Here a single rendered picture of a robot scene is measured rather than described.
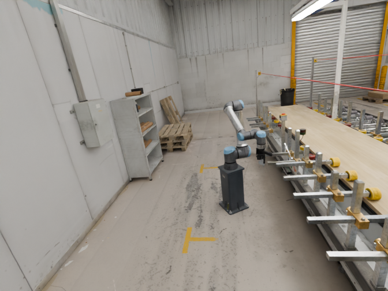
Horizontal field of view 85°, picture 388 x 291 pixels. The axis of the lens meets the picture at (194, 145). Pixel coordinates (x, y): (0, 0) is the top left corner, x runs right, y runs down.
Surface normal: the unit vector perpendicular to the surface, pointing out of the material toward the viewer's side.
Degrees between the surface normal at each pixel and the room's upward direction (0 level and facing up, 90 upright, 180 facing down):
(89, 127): 90
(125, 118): 90
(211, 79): 90
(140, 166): 90
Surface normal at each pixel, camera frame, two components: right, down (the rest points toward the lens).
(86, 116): -0.13, 0.35
